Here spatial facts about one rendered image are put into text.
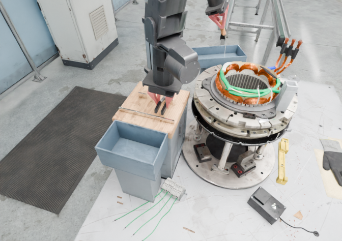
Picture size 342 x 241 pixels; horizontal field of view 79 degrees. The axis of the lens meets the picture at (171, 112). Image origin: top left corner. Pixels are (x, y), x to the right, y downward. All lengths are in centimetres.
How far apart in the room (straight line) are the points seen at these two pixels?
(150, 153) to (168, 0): 42
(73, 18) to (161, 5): 231
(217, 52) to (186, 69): 60
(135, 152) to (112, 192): 23
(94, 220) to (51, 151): 136
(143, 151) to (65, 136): 157
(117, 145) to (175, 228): 33
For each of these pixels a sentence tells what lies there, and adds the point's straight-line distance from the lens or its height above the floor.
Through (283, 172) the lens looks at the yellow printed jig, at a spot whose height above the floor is 79.
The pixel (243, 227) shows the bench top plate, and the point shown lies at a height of 78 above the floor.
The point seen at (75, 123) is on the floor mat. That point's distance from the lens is 223.
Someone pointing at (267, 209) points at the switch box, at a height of 83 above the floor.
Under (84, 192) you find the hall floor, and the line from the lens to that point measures 178.
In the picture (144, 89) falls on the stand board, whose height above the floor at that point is 106.
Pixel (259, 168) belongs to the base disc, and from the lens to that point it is 89.
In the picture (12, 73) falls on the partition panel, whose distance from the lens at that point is 283.
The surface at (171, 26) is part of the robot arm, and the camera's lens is 46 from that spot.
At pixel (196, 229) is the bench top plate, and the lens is 77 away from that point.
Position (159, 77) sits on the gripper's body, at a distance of 52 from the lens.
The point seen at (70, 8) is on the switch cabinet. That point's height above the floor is 76.
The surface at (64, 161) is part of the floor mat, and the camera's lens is 198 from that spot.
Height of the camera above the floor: 151
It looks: 45 degrees down
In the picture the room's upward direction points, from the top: straight up
